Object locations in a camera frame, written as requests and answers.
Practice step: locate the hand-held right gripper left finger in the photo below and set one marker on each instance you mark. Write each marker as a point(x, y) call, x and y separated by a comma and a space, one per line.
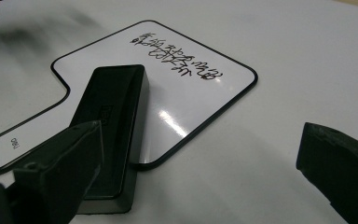
point(59, 168)

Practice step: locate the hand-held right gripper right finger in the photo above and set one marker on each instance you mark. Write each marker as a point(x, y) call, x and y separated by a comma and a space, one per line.
point(341, 165)

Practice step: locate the black whiteboard eraser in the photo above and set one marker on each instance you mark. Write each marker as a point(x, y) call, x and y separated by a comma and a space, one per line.
point(116, 99)

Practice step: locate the small black-edged whiteboard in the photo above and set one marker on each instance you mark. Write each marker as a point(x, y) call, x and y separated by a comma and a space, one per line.
point(180, 102)

